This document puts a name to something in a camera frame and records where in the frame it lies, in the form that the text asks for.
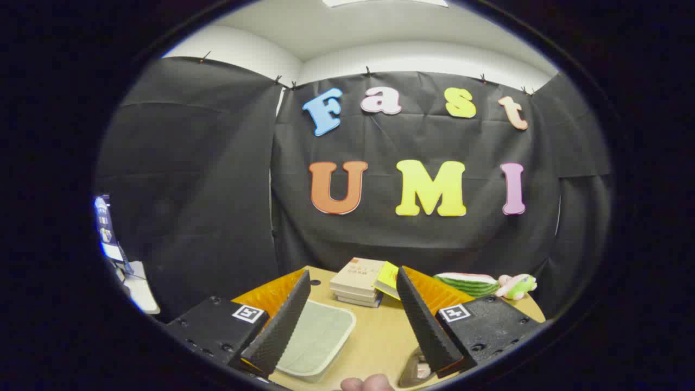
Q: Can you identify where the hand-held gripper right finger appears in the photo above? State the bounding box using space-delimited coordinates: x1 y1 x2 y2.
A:
396 266 544 379

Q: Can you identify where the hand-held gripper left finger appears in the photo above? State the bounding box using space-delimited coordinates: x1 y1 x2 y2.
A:
166 269 312 379

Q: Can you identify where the beige fabric storage box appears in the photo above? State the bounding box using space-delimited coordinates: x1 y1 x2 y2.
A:
274 299 357 383

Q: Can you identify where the brown fuzzy shoe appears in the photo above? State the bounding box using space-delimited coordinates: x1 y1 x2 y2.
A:
398 348 435 388

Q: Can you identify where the watermelon slice plush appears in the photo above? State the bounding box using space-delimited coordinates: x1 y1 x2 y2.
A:
433 272 500 298

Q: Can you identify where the yellow book with red circle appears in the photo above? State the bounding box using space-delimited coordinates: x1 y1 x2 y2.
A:
372 261 402 301

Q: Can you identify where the thin beige book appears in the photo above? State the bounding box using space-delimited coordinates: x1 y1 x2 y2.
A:
332 291 381 304
336 296 383 308

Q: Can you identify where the thick beige book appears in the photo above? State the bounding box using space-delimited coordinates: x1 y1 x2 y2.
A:
330 257 386 298

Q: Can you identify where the pink and green plush toy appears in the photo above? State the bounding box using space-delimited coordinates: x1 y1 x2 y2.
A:
495 273 538 300

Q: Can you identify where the blue printed poster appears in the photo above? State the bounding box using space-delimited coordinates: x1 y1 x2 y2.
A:
94 194 118 246

